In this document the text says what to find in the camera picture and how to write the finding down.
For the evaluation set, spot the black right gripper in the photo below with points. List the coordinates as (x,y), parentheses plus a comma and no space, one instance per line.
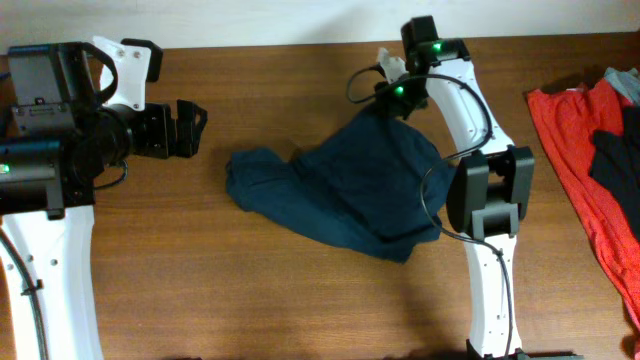
(386,103)

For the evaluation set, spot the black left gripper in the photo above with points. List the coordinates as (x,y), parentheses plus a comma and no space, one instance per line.
(167,138)

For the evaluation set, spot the dark blue shirt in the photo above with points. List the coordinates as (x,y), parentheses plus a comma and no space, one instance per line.
(374,187)

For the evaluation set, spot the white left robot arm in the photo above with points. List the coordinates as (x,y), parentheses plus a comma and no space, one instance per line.
(80,109)

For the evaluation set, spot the red garment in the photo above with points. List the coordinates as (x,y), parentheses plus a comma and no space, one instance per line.
(565,123)

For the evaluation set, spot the black garment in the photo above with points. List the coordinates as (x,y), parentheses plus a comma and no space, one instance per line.
(615,165)

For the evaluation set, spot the grey garment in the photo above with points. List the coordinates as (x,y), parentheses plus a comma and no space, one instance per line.
(625,82)

